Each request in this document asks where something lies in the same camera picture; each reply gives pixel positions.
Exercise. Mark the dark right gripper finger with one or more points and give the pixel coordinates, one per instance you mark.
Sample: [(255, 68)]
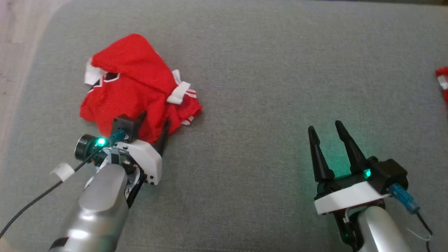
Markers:
[(353, 157), (320, 164)]

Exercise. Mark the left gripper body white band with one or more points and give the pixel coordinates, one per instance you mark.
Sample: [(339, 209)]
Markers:
[(147, 157)]

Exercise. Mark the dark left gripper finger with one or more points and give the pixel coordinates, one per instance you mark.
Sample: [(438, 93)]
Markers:
[(164, 140), (142, 119)]

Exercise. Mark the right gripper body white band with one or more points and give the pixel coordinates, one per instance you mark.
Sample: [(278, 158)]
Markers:
[(346, 196)]

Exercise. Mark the red jersey with white trim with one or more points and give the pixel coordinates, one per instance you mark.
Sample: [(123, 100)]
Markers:
[(140, 80)]

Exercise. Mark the red shorts with white trim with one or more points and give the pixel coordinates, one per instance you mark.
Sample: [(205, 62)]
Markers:
[(443, 84)]

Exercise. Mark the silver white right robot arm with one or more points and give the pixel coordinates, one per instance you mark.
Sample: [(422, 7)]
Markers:
[(378, 231)]

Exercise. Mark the wide grey sofa seat cushion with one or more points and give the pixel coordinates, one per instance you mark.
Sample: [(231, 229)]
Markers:
[(245, 140)]

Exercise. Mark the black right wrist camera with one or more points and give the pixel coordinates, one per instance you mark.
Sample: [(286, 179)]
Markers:
[(388, 173)]

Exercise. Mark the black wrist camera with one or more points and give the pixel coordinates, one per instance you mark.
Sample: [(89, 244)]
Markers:
[(388, 173), (84, 147)]

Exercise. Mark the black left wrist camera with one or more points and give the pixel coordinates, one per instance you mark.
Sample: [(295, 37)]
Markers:
[(84, 147)]

